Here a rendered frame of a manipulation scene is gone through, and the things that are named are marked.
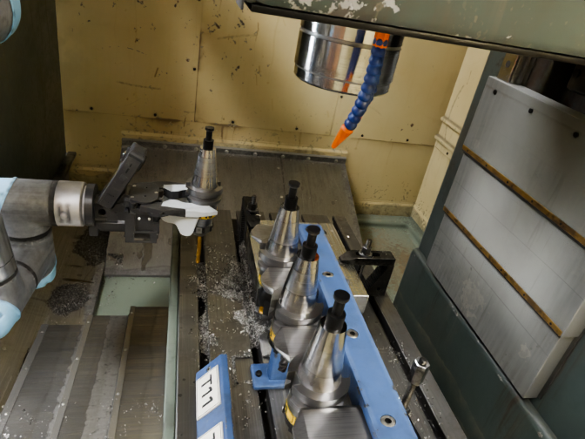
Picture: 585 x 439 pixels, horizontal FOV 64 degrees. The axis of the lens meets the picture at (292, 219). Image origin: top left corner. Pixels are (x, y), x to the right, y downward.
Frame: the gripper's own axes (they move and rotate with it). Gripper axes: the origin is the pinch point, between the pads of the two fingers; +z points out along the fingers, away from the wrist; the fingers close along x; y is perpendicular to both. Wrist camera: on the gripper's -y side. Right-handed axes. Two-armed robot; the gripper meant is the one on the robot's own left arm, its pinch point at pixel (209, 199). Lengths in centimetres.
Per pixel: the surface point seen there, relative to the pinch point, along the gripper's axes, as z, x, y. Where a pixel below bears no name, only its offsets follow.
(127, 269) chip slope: -20, -52, 55
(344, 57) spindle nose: 16.4, 7.4, -28.0
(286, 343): 6.5, 37.5, -3.3
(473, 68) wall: 102, -92, -12
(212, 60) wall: 5, -101, -1
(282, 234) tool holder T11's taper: 8.0, 22.2, -7.5
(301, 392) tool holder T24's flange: 6.5, 44.7, -4.2
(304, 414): 6.5, 46.4, -3.3
